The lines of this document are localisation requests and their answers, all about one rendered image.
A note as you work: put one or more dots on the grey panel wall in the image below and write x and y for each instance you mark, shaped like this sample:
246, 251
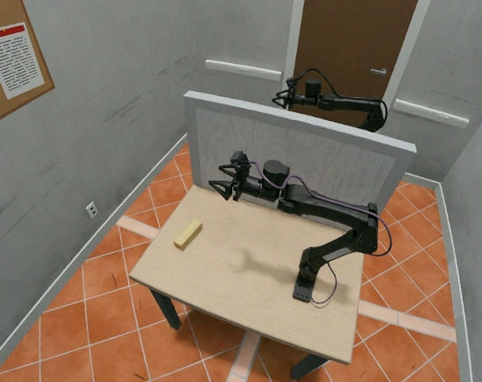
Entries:
335, 160

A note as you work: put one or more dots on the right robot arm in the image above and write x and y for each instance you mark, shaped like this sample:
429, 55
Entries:
332, 102

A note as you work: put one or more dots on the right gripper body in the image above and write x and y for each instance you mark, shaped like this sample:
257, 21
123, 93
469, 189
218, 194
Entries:
296, 97

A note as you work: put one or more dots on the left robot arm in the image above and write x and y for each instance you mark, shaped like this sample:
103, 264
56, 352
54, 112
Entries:
297, 200

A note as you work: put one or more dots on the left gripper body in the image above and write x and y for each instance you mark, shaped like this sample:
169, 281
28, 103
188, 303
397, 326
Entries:
243, 183

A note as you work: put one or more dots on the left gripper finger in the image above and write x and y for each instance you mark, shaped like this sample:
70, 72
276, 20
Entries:
221, 168
222, 183

